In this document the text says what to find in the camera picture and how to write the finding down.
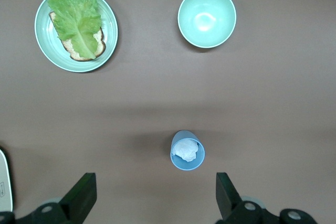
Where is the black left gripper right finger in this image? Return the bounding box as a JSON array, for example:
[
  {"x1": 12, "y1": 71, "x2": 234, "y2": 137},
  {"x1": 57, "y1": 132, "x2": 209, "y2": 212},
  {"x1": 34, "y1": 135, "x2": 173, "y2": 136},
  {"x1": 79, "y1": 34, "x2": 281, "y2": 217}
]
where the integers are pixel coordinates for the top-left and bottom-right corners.
[{"x1": 216, "y1": 173, "x2": 318, "y2": 224}]

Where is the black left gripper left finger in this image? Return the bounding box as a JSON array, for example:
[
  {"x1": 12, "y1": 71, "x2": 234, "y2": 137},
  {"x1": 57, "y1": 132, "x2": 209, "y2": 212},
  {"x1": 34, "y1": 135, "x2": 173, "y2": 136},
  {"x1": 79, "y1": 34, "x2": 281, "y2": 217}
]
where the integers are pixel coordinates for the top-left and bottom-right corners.
[{"x1": 15, "y1": 173, "x2": 98, "y2": 224}]

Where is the white tissue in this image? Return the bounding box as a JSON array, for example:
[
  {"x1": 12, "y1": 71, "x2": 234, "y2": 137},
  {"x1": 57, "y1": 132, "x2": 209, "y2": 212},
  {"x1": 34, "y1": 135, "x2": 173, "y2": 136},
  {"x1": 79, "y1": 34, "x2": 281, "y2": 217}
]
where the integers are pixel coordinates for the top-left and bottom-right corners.
[{"x1": 172, "y1": 140, "x2": 200, "y2": 162}]

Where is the blue plastic cup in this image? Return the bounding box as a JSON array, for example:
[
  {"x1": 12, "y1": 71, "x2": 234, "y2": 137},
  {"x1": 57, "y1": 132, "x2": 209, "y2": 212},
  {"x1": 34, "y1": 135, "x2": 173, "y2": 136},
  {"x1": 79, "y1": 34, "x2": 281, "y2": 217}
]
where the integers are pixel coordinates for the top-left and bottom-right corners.
[{"x1": 170, "y1": 130, "x2": 206, "y2": 171}]

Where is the cream white toaster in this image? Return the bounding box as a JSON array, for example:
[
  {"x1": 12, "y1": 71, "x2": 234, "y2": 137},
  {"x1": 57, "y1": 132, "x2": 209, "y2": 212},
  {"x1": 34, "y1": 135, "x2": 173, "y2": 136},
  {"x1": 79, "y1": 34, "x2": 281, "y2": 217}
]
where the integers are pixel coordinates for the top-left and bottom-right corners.
[{"x1": 0, "y1": 146, "x2": 14, "y2": 213}]

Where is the brown table cloth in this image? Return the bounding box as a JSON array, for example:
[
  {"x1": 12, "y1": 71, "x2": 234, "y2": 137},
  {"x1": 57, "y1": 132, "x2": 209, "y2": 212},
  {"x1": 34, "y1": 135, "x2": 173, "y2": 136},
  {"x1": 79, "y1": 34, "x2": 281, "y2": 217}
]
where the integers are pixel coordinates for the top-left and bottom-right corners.
[{"x1": 0, "y1": 0, "x2": 336, "y2": 224}]

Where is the toasted bread slice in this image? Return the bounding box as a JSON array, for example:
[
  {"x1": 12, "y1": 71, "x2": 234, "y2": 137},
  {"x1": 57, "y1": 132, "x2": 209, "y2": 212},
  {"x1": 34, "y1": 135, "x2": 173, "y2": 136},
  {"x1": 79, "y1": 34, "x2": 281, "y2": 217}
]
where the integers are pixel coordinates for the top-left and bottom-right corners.
[{"x1": 48, "y1": 11, "x2": 107, "y2": 61}]

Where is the pale green plate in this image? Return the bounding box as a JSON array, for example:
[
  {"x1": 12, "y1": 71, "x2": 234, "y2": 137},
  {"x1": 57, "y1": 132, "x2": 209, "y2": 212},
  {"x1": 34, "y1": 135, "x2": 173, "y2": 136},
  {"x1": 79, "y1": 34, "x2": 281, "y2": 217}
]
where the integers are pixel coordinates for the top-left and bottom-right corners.
[{"x1": 34, "y1": 0, "x2": 119, "y2": 73}]

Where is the green lettuce leaf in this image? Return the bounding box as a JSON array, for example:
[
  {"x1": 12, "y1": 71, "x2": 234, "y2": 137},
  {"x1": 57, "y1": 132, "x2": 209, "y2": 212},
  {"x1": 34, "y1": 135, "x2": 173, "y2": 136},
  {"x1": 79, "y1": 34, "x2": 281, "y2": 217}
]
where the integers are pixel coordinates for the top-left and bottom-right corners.
[{"x1": 47, "y1": 0, "x2": 102, "y2": 60}]

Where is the pale green bowl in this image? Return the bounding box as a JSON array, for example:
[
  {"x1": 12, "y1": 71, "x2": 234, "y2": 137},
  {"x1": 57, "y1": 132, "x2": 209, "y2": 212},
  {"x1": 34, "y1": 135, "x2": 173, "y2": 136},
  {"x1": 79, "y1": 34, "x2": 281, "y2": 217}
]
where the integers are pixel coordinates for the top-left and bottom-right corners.
[{"x1": 177, "y1": 0, "x2": 237, "y2": 49}]

